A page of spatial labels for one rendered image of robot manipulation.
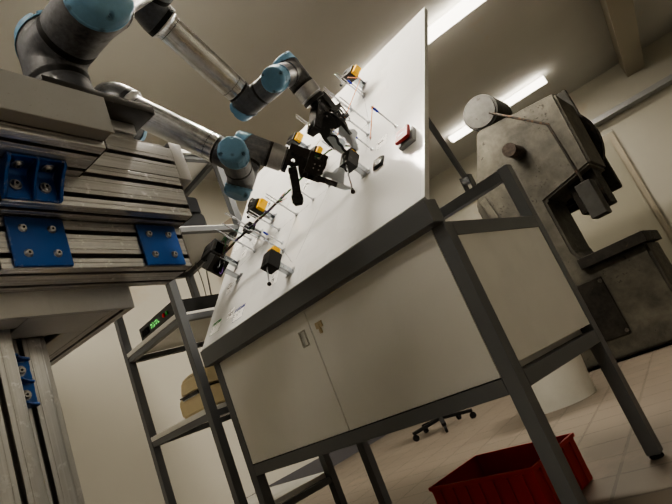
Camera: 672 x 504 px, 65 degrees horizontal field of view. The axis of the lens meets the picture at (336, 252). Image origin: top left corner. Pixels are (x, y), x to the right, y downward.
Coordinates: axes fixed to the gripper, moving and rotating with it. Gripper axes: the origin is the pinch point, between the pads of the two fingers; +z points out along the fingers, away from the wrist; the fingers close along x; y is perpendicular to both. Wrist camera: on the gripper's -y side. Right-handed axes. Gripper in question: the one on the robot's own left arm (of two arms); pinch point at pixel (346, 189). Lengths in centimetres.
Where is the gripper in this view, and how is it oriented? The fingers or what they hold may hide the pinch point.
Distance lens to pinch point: 157.0
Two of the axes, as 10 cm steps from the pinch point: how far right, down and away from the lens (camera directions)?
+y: 3.3, -9.4, -1.2
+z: 9.3, 3.1, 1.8
